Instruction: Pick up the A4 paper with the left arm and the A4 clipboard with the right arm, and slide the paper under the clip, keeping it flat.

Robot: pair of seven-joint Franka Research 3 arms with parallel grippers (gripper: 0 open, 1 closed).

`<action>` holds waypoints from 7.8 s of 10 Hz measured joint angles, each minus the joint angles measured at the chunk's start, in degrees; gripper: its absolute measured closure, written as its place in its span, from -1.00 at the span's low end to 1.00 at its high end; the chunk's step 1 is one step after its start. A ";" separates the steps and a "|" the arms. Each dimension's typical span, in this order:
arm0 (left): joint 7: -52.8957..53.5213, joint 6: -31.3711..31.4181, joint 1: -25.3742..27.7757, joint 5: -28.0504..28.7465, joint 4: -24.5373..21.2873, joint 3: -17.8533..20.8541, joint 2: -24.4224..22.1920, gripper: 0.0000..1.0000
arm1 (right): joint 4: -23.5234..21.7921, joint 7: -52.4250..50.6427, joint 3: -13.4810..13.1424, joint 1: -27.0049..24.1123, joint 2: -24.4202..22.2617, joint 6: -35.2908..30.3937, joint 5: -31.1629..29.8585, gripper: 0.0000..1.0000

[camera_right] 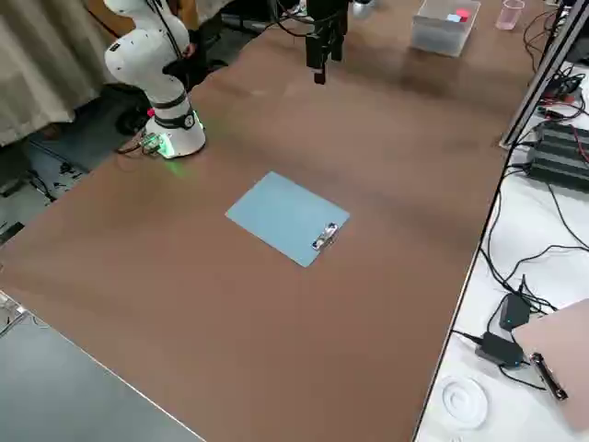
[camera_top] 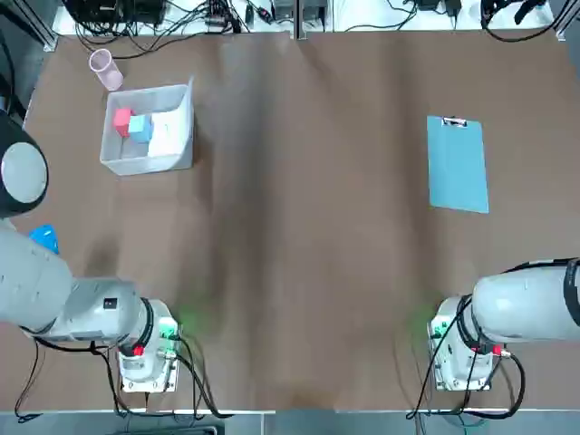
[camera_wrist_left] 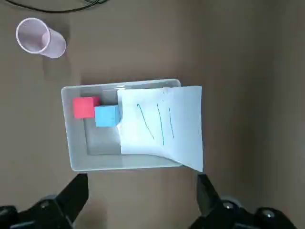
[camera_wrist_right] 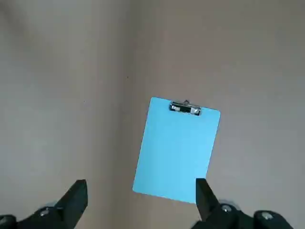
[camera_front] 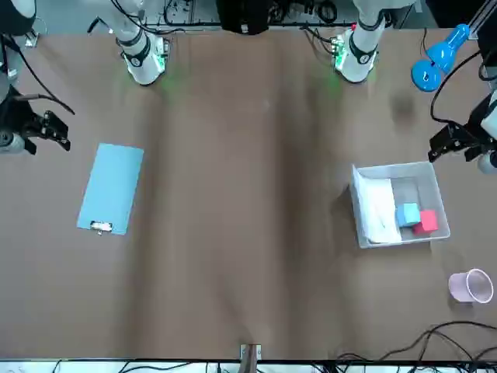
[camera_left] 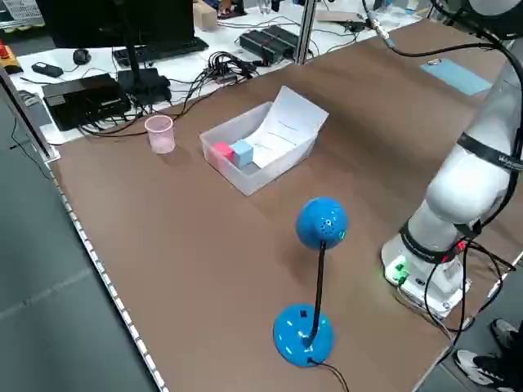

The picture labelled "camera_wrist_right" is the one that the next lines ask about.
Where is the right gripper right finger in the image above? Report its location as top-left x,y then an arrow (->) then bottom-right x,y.
190,177 -> 295,229

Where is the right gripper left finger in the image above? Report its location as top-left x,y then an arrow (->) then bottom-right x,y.
0,179 -> 88,229

